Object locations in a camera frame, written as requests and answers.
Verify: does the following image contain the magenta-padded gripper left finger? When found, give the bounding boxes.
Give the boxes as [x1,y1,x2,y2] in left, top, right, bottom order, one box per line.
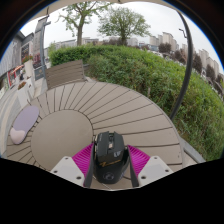
[49,143,96,188]

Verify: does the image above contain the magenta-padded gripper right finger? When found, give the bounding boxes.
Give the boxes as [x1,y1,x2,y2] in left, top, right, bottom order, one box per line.
[126,144,174,188]

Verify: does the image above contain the black computer mouse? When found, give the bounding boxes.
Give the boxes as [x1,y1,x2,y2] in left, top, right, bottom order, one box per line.
[92,130,131,185]

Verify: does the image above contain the lilac mouse pad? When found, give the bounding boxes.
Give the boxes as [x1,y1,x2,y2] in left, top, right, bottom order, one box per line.
[9,105,40,146]

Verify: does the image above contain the green hedge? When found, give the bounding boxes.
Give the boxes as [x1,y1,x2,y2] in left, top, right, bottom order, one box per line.
[49,44,224,163]

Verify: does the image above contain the white planter box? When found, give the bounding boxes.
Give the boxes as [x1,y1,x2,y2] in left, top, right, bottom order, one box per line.
[16,81,35,108]

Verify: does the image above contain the brown slatted patio chair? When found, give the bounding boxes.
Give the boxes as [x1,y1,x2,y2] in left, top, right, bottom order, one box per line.
[44,59,88,90]

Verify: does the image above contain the dark umbrella pole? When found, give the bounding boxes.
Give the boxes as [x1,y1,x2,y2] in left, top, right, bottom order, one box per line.
[169,11,194,121]

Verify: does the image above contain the distant apartment buildings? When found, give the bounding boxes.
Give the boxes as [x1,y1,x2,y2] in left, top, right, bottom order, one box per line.
[54,31,221,78]

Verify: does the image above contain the bare-trunked leafy tree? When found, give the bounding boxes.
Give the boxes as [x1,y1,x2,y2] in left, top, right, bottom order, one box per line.
[58,1,111,47]

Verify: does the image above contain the round-crowned green tree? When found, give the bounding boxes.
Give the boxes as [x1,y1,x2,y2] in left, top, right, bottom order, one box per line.
[97,6,152,46]

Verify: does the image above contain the beige umbrella canopy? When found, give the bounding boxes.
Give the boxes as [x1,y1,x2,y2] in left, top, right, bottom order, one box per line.
[31,0,174,21]

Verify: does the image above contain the grey banner post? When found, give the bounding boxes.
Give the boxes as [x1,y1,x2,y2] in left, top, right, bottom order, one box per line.
[32,16,52,81]

